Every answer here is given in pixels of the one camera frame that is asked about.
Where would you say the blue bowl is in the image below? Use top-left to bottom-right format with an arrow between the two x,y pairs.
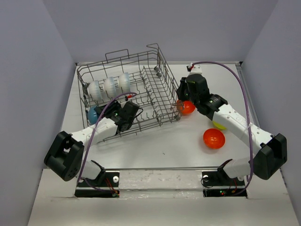
87,105 -> 98,125

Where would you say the grey wire dish rack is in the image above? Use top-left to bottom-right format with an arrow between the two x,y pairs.
76,43 -> 181,137

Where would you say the lime green bowl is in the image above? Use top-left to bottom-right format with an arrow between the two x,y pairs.
212,121 -> 227,130

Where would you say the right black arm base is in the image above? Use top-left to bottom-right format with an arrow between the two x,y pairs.
200,159 -> 247,197

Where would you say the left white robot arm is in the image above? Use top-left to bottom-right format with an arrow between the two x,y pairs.
44,101 -> 141,186

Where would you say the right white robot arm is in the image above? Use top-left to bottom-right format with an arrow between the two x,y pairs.
176,74 -> 287,185

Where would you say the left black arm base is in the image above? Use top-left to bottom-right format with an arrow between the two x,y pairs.
74,160 -> 120,198

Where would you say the orange bowl left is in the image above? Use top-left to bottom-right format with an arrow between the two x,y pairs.
176,100 -> 196,115

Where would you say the orange bowl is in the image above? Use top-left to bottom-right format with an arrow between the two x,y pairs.
176,100 -> 196,115
203,128 -> 225,149

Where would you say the orange bowl right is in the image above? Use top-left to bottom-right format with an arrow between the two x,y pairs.
203,128 -> 225,149

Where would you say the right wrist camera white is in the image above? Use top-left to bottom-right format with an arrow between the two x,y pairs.
186,63 -> 202,75

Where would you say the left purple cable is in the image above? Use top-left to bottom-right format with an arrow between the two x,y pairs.
77,92 -> 137,193

